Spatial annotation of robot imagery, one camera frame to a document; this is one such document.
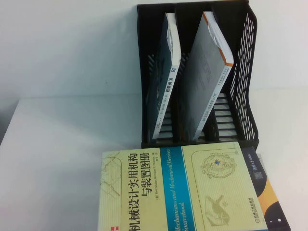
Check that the dark robot book orange pattern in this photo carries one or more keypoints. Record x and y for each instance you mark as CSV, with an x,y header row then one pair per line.
x,y
272,192

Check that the black plastic book stand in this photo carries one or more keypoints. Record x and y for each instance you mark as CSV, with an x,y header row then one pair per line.
x,y
156,145

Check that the grey book with orange edge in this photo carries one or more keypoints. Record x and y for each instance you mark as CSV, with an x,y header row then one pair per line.
x,y
202,84

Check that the blue cover book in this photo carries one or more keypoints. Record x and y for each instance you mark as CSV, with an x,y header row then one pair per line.
x,y
158,79

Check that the yellow-green mechanical design book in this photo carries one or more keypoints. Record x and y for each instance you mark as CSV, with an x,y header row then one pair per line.
x,y
192,187

